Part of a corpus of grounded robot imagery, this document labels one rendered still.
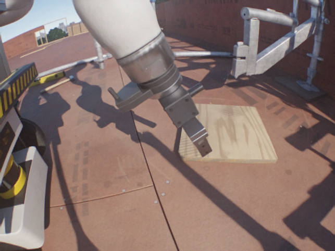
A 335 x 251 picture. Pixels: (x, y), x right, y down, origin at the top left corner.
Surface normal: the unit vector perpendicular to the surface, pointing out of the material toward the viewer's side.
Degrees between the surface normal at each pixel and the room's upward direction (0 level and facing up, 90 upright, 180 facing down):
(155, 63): 90
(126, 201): 0
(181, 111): 90
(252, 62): 90
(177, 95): 25
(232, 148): 0
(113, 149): 0
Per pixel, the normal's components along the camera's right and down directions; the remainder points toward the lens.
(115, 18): 0.17, 0.66
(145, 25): 0.74, 0.45
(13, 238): 0.40, 0.53
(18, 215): -0.06, -0.80
